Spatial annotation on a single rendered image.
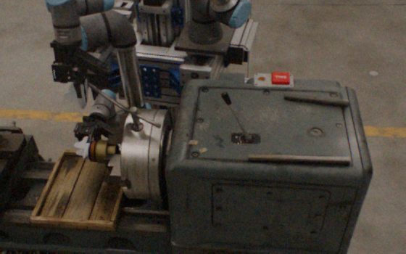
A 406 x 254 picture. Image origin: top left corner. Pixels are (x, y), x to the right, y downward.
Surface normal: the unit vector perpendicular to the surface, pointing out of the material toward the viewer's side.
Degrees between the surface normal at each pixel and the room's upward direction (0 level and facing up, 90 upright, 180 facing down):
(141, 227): 0
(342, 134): 0
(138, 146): 37
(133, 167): 62
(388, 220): 1
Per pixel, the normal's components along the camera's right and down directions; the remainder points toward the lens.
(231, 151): -0.04, -0.73
